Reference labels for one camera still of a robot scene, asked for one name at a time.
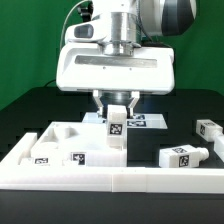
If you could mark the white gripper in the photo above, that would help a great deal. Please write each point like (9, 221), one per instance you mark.
(83, 67)

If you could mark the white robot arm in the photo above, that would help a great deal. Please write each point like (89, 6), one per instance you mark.
(105, 53)

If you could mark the white marker tag sheet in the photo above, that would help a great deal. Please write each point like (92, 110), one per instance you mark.
(139, 120)

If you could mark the white square tabletop part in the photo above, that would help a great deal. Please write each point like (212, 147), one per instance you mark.
(79, 144)

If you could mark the white U-shaped obstacle fence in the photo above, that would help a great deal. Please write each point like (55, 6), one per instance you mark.
(15, 176)

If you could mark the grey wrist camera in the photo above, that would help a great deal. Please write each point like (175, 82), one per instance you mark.
(85, 32)

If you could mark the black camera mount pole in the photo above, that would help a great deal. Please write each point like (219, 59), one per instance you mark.
(86, 11)

